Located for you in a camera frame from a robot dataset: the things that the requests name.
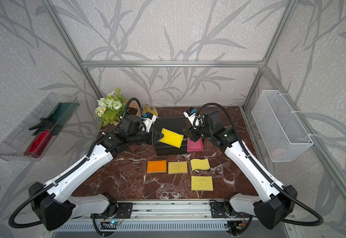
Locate black drawer cabinet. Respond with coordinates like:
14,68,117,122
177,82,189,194
154,117,187,156

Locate pink bottom drawer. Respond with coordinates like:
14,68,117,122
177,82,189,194
187,138,204,152

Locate bright yellow thick sponge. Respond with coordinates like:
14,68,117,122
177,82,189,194
159,129,184,148

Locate orange sponge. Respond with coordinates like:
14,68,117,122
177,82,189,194
147,160,167,174

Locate yellow wavy scrub sponge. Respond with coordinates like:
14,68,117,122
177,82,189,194
190,159,210,171

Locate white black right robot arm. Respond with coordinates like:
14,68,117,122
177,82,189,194
183,108,294,230

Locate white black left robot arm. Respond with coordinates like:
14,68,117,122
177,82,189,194
29,113,164,231

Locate yellow white garden glove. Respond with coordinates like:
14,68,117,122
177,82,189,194
143,104,158,117

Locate green white artificial flowers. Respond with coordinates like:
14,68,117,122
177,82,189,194
95,88,125,128

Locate red spray bottle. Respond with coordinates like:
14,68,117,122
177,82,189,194
24,130,52,159

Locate left green circuit board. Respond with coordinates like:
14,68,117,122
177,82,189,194
100,220,123,230

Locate green circuit board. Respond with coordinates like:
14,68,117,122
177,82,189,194
100,220,123,230
226,221,246,236

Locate right green circuit board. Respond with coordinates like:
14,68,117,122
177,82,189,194
226,221,246,236

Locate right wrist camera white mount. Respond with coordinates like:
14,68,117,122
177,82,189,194
184,107,202,129

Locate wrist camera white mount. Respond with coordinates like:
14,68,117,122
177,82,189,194
184,107,202,129
141,112,157,132

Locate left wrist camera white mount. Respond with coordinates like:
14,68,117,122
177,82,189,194
141,112,157,132

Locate black corrugated right cable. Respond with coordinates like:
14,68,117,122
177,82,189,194
195,103,324,227

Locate black corrugated cable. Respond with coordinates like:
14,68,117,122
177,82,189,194
8,97,144,229
195,103,324,227

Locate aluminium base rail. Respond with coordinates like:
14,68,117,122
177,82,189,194
43,200,295,222

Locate white wire mesh basket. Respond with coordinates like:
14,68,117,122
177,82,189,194
252,90,314,162

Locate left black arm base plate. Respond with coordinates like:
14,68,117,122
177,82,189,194
91,202,133,219

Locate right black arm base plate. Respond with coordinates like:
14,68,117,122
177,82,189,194
209,200,251,218

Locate clear plastic wall tray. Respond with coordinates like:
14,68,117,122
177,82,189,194
0,93,79,162

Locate black corrugated left cable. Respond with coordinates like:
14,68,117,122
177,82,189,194
8,97,144,229

